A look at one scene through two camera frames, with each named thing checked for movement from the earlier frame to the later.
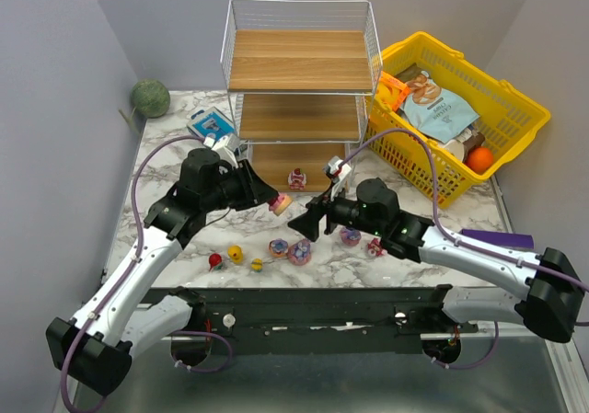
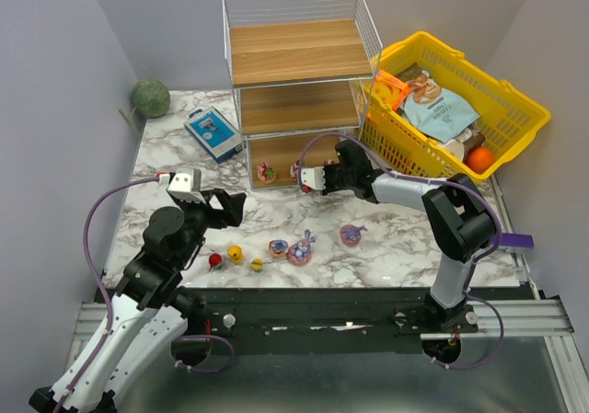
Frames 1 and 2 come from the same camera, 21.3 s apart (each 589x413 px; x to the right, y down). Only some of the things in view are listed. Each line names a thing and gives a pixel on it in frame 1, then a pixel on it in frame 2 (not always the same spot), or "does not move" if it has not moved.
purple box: [507, 239] does not move
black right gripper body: [323, 217] → [329, 179]
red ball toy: [214, 261] does not move
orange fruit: [479, 159] does not move
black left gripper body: [248, 186] → [213, 208]
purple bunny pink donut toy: [299, 252] does not move
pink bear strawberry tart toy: [280, 204] → [266, 173]
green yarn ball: [152, 97] does not move
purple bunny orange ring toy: [278, 247] does not move
